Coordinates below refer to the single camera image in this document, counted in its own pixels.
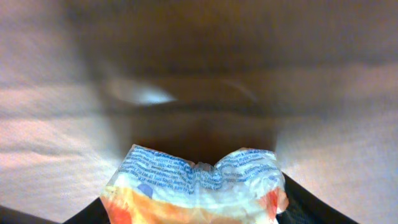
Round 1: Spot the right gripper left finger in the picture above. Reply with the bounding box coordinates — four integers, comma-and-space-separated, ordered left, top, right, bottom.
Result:
63, 198, 110, 224

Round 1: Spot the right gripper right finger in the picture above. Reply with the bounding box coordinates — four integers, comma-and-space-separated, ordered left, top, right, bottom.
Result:
276, 173, 358, 224

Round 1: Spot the small orange box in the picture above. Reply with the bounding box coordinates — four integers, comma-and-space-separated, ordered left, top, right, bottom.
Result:
100, 145, 289, 224

